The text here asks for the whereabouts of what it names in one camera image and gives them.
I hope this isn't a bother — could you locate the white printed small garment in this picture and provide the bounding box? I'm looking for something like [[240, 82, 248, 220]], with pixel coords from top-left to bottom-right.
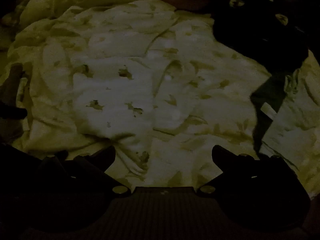
[[42, 36, 158, 178]]

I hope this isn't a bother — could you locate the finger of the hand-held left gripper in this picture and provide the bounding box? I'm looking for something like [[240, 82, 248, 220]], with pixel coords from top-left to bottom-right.
[[0, 106, 28, 120]]

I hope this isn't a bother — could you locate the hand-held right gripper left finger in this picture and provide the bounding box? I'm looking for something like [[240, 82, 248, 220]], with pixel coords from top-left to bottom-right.
[[39, 145, 131, 196]]

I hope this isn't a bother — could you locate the dark green cloth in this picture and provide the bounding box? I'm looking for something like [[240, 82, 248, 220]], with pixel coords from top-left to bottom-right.
[[250, 75, 288, 155]]

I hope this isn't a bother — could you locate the leaf print bed sheet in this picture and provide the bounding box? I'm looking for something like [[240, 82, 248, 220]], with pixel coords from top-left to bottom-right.
[[0, 0, 320, 198]]

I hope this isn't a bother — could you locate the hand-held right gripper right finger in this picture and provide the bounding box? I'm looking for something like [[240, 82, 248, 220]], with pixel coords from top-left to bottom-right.
[[197, 144, 296, 196]]

